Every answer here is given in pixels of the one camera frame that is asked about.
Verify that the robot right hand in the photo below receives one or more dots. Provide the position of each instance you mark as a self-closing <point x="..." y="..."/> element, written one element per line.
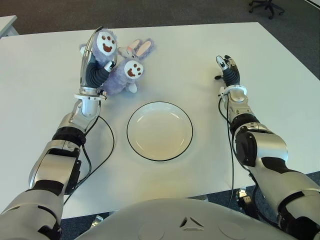
<point x="232" y="76"/>

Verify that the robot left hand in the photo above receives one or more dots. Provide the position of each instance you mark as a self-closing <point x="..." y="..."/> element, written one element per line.
<point x="91" y="77"/>

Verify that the purple plush rabbit doll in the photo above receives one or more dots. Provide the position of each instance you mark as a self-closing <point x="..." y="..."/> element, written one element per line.
<point x="117" y="80"/>

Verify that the robot left arm silver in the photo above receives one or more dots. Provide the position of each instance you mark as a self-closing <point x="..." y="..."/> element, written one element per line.
<point x="88" y="110"/>

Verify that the robot right arm silver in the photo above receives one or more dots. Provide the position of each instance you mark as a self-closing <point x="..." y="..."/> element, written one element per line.
<point x="267" y="150"/>

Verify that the white plate black rim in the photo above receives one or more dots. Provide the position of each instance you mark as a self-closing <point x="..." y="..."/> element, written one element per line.
<point x="160" y="132"/>

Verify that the black office chair base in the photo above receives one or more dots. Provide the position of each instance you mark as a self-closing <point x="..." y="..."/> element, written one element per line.
<point x="267" y="7"/>

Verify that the white neighbouring desk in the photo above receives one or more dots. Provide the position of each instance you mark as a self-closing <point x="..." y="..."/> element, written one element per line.
<point x="6" y="25"/>

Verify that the metal stand foot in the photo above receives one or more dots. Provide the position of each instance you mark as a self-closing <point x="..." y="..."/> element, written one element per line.
<point x="98" y="220"/>
<point x="243" y="197"/>

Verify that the white table base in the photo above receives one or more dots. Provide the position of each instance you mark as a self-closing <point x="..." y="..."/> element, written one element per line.
<point x="201" y="198"/>

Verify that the silver robot torso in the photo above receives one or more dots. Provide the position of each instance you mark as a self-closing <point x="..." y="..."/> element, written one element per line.
<point x="160" y="220"/>

